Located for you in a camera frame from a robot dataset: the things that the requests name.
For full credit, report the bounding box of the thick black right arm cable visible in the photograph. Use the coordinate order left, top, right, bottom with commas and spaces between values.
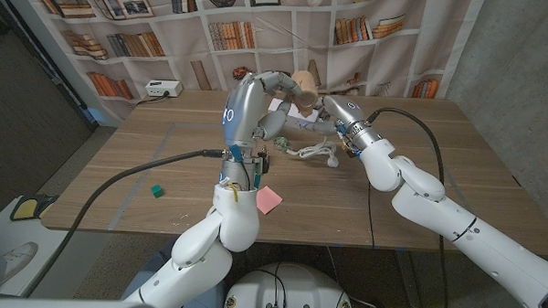
359, 106, 458, 308

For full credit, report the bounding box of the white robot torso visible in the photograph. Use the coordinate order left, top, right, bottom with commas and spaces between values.
222, 260, 357, 308

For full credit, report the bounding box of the black torso cable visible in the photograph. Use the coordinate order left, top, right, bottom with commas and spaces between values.
248, 261, 290, 308

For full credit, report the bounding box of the black socket box cable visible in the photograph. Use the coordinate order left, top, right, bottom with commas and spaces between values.
136, 90, 171, 107

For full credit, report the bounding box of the white socket box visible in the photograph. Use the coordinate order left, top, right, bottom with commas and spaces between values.
144, 80, 184, 99

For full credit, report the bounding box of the printed bookshelf backdrop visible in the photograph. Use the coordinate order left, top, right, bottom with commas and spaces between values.
0, 0, 486, 134

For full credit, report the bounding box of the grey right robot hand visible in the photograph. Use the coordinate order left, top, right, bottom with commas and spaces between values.
308, 94, 386, 153

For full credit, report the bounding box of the white power strip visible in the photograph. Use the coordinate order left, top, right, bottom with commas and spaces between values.
268, 97, 326, 132

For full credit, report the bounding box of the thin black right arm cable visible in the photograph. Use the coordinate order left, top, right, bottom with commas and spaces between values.
364, 179, 379, 250

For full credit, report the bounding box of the beige nylon stocking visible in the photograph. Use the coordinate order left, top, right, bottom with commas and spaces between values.
289, 69, 321, 119

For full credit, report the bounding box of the white sneaker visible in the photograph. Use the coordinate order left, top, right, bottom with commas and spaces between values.
0, 239, 40, 298

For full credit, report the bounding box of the grey table leg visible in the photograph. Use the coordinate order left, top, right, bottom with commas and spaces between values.
394, 249, 426, 308

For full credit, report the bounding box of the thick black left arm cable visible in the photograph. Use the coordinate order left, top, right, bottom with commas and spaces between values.
21, 143, 225, 305

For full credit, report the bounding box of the pink sticky note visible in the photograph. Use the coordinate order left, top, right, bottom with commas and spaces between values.
255, 185, 285, 217

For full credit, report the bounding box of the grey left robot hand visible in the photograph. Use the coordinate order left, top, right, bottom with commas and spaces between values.
217, 68, 319, 193

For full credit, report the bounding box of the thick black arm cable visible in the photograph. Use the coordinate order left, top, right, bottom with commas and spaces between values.
21, 143, 225, 305
359, 106, 458, 308

